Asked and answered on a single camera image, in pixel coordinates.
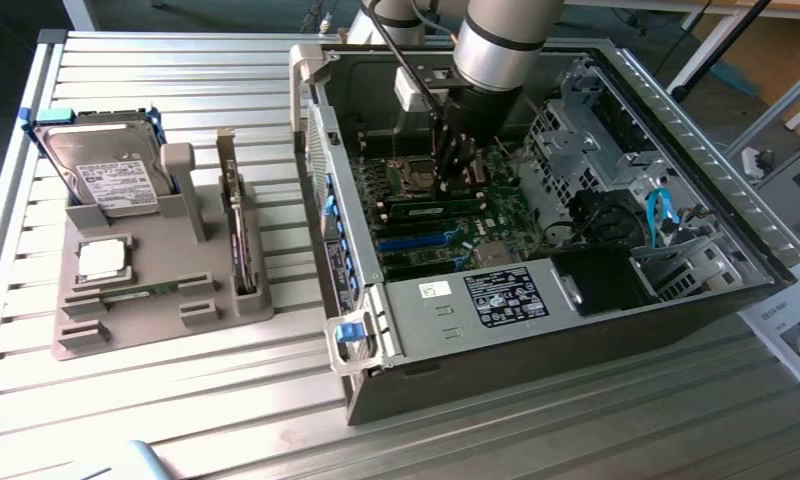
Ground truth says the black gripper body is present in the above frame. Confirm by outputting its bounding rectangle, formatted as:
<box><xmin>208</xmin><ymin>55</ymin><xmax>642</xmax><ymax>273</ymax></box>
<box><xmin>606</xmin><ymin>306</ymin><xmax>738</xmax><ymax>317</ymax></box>
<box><xmin>434</xmin><ymin>85</ymin><xmax>527</xmax><ymax>149</ymax></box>

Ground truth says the RAM stick with black slot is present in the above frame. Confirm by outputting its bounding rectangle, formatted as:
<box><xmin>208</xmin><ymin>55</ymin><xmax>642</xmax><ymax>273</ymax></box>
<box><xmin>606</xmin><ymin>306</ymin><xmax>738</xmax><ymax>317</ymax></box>
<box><xmin>380</xmin><ymin>196</ymin><xmax>480</xmax><ymax>223</ymax></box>

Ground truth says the green RAM stick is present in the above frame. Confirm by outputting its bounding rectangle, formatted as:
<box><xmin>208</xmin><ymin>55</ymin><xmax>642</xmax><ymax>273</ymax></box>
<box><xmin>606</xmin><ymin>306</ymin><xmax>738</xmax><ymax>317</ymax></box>
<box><xmin>97</xmin><ymin>281</ymin><xmax>183</xmax><ymax>302</ymax></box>

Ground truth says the CPU socket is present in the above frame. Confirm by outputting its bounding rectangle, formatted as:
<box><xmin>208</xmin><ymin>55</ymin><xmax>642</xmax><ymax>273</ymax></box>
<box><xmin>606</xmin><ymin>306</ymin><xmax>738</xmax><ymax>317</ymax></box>
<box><xmin>384</xmin><ymin>158</ymin><xmax>442</xmax><ymax>195</ymax></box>

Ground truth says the green motherboard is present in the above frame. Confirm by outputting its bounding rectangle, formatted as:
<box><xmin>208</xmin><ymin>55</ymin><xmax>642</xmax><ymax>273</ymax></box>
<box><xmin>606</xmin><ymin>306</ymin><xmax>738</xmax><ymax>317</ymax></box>
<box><xmin>348</xmin><ymin>148</ymin><xmax>543</xmax><ymax>282</ymax></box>

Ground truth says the metal disk bay cage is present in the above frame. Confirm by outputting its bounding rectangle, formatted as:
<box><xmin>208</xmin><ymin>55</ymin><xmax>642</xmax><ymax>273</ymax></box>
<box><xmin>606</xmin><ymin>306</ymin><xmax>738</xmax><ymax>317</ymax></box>
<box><xmin>531</xmin><ymin>93</ymin><xmax>645</xmax><ymax>203</ymax></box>

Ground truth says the blue expansion slot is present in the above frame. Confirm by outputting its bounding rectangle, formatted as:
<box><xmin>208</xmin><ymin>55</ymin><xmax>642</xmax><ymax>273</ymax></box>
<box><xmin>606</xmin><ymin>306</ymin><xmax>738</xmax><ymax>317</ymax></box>
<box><xmin>376</xmin><ymin>231</ymin><xmax>463</xmax><ymax>253</ymax></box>

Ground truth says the grey power supply unit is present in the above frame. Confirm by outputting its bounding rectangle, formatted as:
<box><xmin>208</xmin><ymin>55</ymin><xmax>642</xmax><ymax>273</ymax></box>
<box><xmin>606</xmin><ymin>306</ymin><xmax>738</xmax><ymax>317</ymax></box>
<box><xmin>380</xmin><ymin>258</ymin><xmax>579</xmax><ymax>363</ymax></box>

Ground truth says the graphics card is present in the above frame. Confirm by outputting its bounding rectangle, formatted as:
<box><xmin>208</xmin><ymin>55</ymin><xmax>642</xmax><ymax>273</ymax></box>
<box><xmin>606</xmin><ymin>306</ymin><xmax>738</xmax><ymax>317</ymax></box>
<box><xmin>215</xmin><ymin>126</ymin><xmax>270</xmax><ymax>297</ymax></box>

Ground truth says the black pole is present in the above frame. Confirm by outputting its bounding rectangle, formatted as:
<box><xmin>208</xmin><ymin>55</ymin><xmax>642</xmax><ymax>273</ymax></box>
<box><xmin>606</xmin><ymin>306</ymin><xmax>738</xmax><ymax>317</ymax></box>
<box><xmin>670</xmin><ymin>0</ymin><xmax>778</xmax><ymax>97</ymax></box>

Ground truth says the blue case latch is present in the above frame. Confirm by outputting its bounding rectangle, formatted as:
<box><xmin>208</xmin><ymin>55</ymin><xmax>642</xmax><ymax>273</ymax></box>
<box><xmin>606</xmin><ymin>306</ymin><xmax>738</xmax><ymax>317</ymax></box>
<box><xmin>332</xmin><ymin>321</ymin><xmax>366</xmax><ymax>347</ymax></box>

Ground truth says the open black PC case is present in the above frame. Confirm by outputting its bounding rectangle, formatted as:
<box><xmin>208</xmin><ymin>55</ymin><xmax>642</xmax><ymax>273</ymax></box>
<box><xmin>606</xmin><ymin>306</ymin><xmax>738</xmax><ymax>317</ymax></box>
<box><xmin>288</xmin><ymin>41</ymin><xmax>799</xmax><ymax>427</ymax></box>

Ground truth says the white power adapter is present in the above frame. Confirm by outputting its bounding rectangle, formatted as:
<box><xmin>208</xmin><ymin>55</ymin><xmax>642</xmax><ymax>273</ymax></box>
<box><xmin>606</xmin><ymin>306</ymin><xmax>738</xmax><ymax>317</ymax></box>
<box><xmin>739</xmin><ymin>146</ymin><xmax>777</xmax><ymax>177</ymax></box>

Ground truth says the grey parts rack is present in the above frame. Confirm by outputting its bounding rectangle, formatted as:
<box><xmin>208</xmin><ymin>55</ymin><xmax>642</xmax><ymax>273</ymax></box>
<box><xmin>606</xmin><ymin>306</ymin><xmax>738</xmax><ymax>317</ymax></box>
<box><xmin>51</xmin><ymin>141</ymin><xmax>276</xmax><ymax>362</ymax></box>

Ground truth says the silver CPU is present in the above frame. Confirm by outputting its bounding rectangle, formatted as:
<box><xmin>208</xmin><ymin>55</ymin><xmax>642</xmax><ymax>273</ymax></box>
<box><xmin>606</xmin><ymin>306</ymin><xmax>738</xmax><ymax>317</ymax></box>
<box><xmin>75</xmin><ymin>239</ymin><xmax>135</xmax><ymax>282</ymax></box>

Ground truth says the printed paper sheet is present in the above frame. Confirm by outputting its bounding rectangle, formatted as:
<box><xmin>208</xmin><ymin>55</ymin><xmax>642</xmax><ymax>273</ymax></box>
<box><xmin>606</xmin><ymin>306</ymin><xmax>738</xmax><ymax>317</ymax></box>
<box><xmin>737</xmin><ymin>261</ymin><xmax>800</xmax><ymax>397</ymax></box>

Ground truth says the light blue object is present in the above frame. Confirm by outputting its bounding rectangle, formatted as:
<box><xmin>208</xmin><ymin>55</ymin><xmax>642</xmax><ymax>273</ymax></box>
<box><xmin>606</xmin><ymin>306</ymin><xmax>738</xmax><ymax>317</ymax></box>
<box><xmin>57</xmin><ymin>438</ymin><xmax>177</xmax><ymax>480</ymax></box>

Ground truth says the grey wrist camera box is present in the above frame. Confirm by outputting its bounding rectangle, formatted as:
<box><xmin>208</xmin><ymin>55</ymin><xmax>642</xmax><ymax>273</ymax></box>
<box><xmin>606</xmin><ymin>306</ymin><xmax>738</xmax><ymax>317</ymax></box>
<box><xmin>392</xmin><ymin>66</ymin><xmax>451</xmax><ymax>114</ymax></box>

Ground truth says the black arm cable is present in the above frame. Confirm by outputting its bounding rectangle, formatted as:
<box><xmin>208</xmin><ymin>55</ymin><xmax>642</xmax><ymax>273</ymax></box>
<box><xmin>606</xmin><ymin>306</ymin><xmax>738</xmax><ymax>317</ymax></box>
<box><xmin>366</xmin><ymin>0</ymin><xmax>456</xmax><ymax>126</ymax></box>

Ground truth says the light blue SATA wire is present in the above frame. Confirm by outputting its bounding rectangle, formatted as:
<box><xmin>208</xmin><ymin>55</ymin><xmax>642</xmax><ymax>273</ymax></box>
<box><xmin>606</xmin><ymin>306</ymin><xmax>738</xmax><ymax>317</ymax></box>
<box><xmin>645</xmin><ymin>188</ymin><xmax>683</xmax><ymax>251</ymax></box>

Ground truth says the hard disk with blue bracket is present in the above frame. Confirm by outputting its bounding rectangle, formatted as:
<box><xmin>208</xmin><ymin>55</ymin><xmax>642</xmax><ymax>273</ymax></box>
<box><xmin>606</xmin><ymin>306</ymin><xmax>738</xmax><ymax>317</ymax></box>
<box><xmin>19</xmin><ymin>105</ymin><xmax>177</xmax><ymax>219</ymax></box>

